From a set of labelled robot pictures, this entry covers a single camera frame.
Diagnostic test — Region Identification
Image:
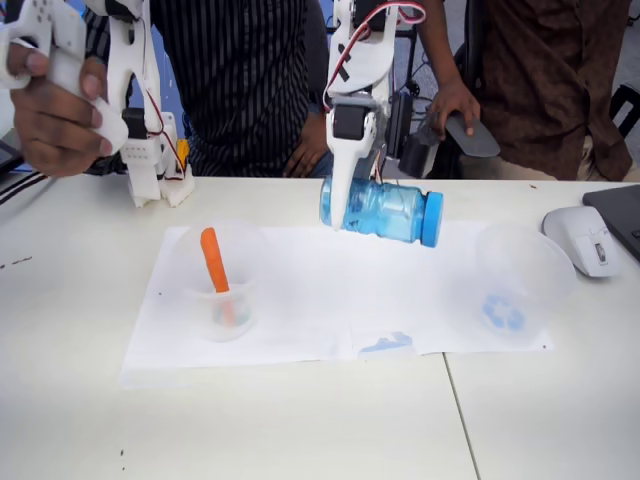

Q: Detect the person in striped shirt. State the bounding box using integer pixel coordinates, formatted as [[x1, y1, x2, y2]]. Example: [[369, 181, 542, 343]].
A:
[[79, 0, 334, 179]]

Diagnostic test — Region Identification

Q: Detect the yellow clamp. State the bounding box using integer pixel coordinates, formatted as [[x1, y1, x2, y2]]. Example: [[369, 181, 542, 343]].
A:
[[175, 139, 192, 177]]

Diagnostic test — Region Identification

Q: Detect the white paper sheet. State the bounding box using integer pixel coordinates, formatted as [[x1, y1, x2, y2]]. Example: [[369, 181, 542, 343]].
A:
[[119, 225, 361, 391], [342, 220, 556, 359]]

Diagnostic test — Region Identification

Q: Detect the clear plastic cup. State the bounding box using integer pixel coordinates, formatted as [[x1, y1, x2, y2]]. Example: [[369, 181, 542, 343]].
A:
[[169, 222, 271, 344]]

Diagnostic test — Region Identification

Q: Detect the black armrest post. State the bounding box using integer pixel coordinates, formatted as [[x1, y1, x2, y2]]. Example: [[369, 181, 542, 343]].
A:
[[429, 144, 464, 180]]

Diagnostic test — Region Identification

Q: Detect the grey chair armrest pad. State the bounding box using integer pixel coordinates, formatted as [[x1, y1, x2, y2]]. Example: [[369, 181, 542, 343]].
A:
[[443, 115, 503, 160]]

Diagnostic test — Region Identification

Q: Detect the white leader robot arm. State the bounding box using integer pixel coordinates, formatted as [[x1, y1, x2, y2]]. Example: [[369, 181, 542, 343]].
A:
[[0, 0, 197, 209]]

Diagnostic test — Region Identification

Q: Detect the black webcam on gripper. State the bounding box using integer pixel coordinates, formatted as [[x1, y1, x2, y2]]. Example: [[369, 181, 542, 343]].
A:
[[387, 92, 444, 179]]

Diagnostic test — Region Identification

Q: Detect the black laptop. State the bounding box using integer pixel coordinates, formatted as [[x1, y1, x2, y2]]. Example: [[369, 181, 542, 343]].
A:
[[582, 183, 640, 264]]

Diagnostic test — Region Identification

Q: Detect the striped-shirt person's left hand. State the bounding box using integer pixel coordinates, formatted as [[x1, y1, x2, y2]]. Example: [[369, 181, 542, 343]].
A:
[[284, 134, 334, 179]]

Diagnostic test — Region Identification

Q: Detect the black cable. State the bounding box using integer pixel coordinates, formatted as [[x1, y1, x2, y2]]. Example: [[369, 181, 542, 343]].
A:
[[0, 177, 56, 206], [0, 172, 56, 196]]

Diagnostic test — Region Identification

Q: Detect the striped-shirt person's right hand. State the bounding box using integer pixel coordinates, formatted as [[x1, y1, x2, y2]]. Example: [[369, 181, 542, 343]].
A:
[[8, 39, 119, 179]]

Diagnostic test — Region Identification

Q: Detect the blue plastic bottle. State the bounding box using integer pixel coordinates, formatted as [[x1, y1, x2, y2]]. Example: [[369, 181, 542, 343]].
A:
[[318, 174, 445, 249]]

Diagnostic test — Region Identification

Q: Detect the person in brown shirt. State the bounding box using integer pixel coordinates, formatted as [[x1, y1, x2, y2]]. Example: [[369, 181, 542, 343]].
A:
[[417, 0, 640, 182]]

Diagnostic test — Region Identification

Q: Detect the black tablet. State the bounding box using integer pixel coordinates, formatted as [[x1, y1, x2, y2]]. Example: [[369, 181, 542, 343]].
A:
[[0, 139, 24, 176]]

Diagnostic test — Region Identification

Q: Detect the brown-shirt person's right hand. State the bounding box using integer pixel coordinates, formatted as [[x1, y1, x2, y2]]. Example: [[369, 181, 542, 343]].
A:
[[428, 82, 482, 142]]

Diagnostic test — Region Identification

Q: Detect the white computer mouse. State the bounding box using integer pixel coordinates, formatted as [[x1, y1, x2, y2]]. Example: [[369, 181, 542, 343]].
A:
[[541, 204, 625, 279]]

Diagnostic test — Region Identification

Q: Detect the brown-shirt person's right forearm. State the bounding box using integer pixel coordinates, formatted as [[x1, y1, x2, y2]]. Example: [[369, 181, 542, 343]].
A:
[[417, 0, 469, 96]]

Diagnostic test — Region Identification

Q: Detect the black office chair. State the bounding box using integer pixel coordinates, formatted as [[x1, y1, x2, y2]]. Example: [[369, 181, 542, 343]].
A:
[[610, 83, 640, 135]]

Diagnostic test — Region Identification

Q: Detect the clear cup with recycling symbol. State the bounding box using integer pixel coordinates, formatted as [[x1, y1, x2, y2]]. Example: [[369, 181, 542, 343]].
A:
[[472, 223, 578, 349]]

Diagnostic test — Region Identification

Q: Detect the orange carrot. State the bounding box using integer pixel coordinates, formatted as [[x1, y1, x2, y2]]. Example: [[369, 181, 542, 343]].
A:
[[199, 227, 240, 327]]

